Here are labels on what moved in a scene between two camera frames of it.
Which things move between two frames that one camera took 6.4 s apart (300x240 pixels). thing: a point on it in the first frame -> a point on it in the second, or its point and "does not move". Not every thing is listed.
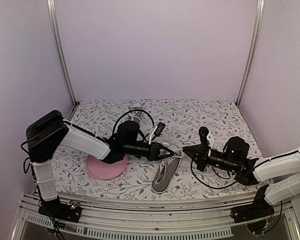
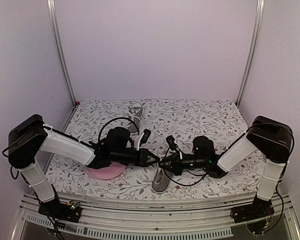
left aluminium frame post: [51, 11] does not move
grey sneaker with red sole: [135, 115] does not move
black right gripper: [199, 158] -> [175, 167]
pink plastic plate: [101, 169] does not move
